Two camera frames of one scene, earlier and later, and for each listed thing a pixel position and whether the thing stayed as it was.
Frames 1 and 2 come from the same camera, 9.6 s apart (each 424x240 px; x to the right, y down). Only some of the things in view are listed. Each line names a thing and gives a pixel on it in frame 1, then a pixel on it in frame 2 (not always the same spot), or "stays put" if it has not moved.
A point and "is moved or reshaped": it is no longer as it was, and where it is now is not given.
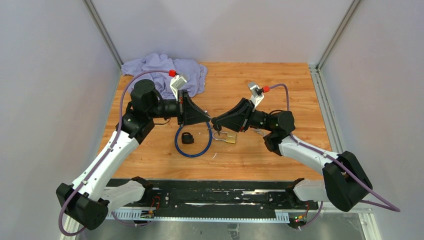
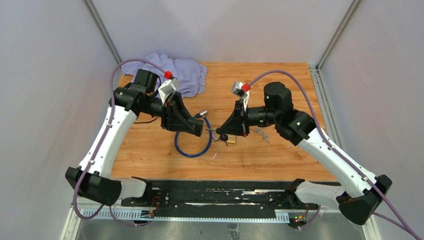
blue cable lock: x=208 y=124 stays put
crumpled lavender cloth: x=196 y=74 stays put
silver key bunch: x=260 y=131 stays put
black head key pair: x=217 y=127 is moved or reshaped
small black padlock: x=187 y=138 → x=194 y=126
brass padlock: x=230 y=137 stays put
